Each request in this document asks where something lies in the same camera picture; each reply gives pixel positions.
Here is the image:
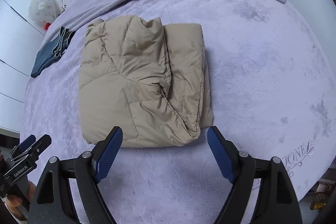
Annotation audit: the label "white wardrobe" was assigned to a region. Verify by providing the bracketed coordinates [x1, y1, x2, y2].
[0, 0, 44, 133]

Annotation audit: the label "beige puffer jacket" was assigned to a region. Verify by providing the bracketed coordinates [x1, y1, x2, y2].
[79, 15, 213, 148]

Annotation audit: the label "folded blue jeans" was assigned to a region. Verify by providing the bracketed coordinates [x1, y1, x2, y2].
[31, 26, 76, 78]

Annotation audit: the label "left hand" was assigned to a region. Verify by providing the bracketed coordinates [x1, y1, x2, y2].
[5, 181, 36, 221]

